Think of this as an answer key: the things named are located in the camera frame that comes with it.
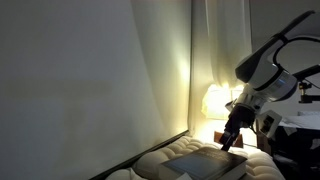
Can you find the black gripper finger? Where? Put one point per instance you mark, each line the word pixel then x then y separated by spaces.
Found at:
pixel 236 136
pixel 226 141

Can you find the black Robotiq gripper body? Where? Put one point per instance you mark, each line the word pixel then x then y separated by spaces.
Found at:
pixel 240 118

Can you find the black book with blue cover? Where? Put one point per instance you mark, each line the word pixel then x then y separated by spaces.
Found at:
pixel 203 163

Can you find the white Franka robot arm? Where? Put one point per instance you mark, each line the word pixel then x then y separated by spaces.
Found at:
pixel 263 70

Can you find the table lamp with wooden base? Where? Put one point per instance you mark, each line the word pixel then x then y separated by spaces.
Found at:
pixel 216 103

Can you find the black equipment table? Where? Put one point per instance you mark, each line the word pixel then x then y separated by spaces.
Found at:
pixel 293 153

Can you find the white fabric bundle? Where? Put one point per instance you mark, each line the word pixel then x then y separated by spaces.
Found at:
pixel 305 120

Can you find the white curtain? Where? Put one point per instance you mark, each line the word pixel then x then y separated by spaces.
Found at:
pixel 226 40

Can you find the cream tufted mattress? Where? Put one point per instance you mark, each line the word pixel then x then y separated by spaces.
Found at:
pixel 150 163

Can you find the white backdrop panel black edge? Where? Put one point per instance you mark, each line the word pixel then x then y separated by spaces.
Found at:
pixel 66 83

